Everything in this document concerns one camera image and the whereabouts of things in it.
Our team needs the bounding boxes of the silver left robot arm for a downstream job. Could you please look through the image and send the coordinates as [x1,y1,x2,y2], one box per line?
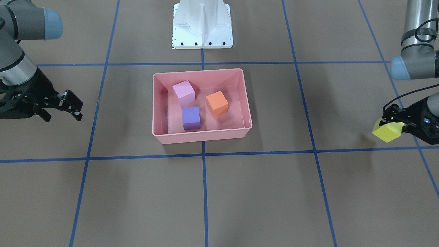
[379,0,439,145]

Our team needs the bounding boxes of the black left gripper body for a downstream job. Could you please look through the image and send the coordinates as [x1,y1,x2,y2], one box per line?
[402,94,439,145]

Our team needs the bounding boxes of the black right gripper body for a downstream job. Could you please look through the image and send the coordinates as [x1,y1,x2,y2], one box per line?
[0,68,59,119]

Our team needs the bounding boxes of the purple foam block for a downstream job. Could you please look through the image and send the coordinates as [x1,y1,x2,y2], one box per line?
[181,106,202,131]

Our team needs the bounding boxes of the pink foam block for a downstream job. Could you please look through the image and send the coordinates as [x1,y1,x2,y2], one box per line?
[172,80,196,107]

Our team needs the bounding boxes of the pink plastic bin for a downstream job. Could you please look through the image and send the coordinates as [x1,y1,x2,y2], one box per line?
[152,68,253,144]

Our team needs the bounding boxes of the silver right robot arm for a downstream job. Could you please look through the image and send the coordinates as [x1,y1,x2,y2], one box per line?
[0,0,83,122]

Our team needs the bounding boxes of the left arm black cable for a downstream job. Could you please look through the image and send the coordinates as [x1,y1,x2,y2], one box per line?
[383,17,439,111]

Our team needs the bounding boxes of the orange foam block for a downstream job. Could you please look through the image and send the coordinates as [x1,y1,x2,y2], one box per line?
[206,91,229,117]

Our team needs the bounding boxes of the yellow foam block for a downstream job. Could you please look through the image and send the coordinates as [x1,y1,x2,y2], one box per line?
[372,119,404,143]

